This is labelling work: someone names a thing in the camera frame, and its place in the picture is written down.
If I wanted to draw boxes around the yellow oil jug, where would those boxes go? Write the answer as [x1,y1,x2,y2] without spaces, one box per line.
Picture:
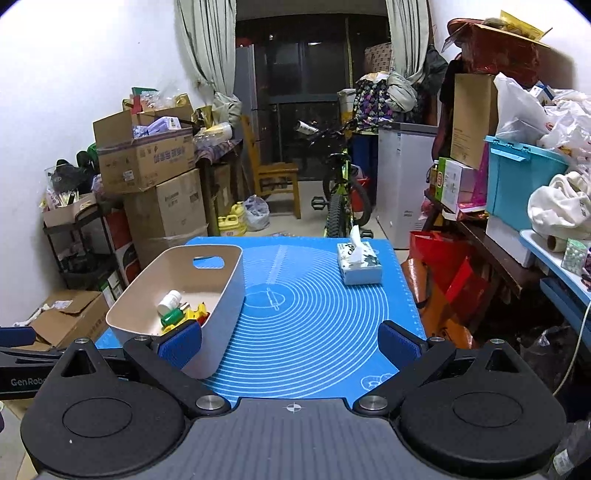
[218,202,247,237]

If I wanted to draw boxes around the light blue table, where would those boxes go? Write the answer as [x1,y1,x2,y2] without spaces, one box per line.
[519,228,591,352]

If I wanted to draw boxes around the cluttered wooden table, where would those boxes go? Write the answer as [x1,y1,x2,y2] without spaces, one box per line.
[194,122,245,217]

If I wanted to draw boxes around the blue silicone baking mat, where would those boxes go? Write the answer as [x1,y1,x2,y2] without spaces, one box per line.
[95,236,423,400]

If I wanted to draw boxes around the small brown cardboard box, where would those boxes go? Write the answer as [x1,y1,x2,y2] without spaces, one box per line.
[43,193,99,228]

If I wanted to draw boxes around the brown paper bag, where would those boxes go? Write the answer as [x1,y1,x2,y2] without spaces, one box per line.
[450,73,499,171]

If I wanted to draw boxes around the pale curtain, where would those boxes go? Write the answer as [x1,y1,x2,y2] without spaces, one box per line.
[174,0,237,100]
[385,0,432,84]

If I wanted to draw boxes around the white tissue pack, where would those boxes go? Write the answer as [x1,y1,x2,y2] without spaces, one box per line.
[337,225,384,285]

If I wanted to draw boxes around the yellow plastic toy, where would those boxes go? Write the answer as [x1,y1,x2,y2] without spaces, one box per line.
[161,302,208,335]

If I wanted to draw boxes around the grey plastic bag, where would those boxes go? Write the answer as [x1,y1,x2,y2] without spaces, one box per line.
[243,195,271,232]

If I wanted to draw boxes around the white pill bottle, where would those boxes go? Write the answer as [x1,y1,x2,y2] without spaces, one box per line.
[158,290,182,315]

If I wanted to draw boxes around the silver refrigerator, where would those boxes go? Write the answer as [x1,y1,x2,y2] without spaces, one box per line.
[235,44,257,162]

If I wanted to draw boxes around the white cloth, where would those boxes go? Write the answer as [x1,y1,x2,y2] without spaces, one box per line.
[527,172,591,241]

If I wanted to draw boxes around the open printed cardboard box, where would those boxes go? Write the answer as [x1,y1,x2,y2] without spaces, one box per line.
[92,108,195,193]

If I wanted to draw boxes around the purple floral bag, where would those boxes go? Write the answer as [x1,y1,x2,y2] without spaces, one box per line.
[353,76,393,134]

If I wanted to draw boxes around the dark wooden side table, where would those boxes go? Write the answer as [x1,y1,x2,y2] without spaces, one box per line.
[422,189,546,324]

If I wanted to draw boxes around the wooden chair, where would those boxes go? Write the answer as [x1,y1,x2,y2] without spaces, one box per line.
[241,114,302,220]

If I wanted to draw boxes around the red white box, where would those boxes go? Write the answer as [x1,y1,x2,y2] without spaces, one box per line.
[104,210,141,284]

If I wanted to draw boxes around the green white carton box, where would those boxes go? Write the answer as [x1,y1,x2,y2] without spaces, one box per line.
[436,157,476,208]

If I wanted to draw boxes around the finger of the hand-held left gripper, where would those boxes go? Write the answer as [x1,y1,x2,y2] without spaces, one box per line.
[0,326,66,366]

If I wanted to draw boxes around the dark red cardboard box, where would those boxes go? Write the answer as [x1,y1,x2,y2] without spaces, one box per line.
[441,18,552,75]

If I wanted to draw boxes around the open flat cardboard box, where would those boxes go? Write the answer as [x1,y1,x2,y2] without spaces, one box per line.
[28,290,112,349]

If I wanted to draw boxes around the white foam box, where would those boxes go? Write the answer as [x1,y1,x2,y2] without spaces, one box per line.
[485,215,536,268]

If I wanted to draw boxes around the black green bicycle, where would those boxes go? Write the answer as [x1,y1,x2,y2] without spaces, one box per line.
[295,117,374,238]

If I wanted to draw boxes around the beige plastic storage bin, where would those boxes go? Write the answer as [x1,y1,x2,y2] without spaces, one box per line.
[106,244,245,380]

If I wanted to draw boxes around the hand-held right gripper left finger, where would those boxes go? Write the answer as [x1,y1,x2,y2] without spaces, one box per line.
[46,320,232,416]

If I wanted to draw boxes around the black shelf cart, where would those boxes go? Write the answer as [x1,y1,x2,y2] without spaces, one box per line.
[43,203,134,296]

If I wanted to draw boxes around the red gift bag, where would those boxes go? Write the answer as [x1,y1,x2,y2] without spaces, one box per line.
[409,231,490,349]

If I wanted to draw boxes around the teal plastic storage box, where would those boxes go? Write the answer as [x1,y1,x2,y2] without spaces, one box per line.
[484,135,571,232]

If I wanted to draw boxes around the white chest freezer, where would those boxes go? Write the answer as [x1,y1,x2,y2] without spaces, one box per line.
[376,121,439,250]

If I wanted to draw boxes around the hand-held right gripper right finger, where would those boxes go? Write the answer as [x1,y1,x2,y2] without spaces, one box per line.
[353,320,541,414]

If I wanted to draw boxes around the white plastic bags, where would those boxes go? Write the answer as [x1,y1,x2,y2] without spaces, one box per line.
[494,73,591,153]

